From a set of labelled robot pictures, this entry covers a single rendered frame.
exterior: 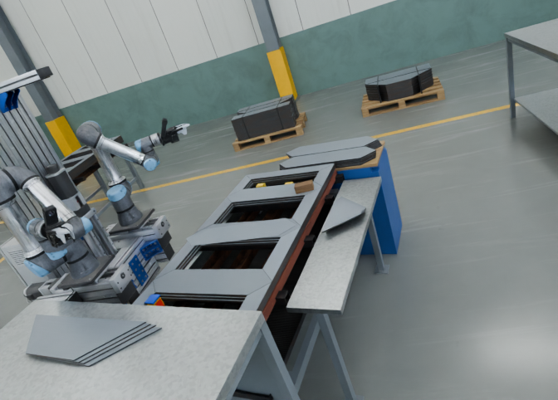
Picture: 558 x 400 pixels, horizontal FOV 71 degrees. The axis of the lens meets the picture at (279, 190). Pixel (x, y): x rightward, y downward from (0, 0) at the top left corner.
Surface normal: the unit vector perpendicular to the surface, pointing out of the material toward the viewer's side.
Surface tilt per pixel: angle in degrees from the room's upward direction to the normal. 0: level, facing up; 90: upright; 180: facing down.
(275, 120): 90
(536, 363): 0
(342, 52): 90
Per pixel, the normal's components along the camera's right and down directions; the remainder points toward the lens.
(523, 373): -0.30, -0.86
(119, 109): -0.17, 0.47
